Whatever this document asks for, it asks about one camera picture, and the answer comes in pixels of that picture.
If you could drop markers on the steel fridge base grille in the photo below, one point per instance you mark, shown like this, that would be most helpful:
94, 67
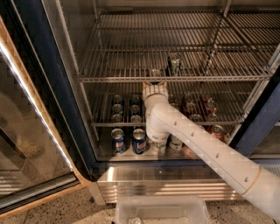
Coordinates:
118, 182

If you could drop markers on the green can middle shelf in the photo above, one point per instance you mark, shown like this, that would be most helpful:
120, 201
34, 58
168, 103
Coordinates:
174, 64

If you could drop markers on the wire shelf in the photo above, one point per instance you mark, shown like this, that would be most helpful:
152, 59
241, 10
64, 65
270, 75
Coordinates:
219, 102
124, 47

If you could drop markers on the lower wire shelf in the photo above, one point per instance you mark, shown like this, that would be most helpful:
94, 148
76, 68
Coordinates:
219, 102

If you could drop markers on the clear plastic bin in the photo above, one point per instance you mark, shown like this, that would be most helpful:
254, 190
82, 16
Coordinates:
161, 210

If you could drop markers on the upper wire shelf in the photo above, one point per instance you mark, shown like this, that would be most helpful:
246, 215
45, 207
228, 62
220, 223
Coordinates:
124, 47

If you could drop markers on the front left green white can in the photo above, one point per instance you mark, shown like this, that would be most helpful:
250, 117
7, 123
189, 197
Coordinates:
159, 147

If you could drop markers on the front left pepsi can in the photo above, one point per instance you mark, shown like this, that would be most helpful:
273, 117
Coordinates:
118, 141

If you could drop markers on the front right orange can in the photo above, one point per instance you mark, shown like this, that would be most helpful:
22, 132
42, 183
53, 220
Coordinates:
217, 131

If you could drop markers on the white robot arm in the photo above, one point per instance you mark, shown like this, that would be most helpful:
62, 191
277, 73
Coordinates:
254, 183

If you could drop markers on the pepsi can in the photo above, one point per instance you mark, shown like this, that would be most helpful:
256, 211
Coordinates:
118, 141
139, 141

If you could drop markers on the glass fridge door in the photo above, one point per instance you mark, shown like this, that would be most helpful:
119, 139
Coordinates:
35, 166

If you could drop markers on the front right pepsi can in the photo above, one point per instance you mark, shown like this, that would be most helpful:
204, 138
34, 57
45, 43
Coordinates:
139, 141

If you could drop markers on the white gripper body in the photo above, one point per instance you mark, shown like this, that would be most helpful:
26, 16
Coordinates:
155, 90

